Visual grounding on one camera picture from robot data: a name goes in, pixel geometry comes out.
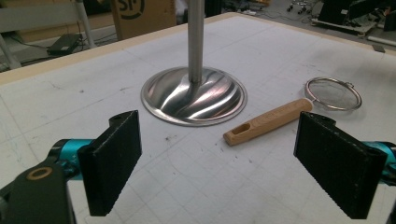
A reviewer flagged white metal frame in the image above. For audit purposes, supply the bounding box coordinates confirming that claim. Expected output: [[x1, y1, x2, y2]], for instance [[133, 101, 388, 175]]
[[0, 0, 97, 71]]

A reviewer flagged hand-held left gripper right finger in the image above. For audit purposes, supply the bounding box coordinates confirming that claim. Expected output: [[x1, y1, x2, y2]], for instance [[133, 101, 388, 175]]
[[293, 111, 396, 220]]

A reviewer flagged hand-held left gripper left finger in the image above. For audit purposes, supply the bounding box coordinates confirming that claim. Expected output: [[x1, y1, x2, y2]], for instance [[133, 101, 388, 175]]
[[50, 109, 143, 217]]

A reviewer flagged brown cardboard box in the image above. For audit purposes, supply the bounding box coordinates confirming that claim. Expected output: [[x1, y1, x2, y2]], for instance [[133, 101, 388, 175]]
[[109, 0, 177, 42]]

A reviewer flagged black flat device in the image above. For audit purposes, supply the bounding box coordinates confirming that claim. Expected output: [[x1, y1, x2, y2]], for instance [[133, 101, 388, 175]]
[[46, 33, 84, 57]]

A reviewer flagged wooden handled mesh strainer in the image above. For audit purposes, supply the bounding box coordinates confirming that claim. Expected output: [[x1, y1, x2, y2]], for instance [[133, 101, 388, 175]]
[[222, 77, 363, 147]]

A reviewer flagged dark equipment on pallet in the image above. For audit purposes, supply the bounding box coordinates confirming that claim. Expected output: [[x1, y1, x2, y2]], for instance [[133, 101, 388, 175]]
[[311, 0, 396, 37]]

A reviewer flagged metal stand with round base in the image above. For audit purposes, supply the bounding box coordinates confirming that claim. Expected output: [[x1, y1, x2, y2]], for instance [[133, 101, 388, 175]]
[[140, 0, 248, 128]]

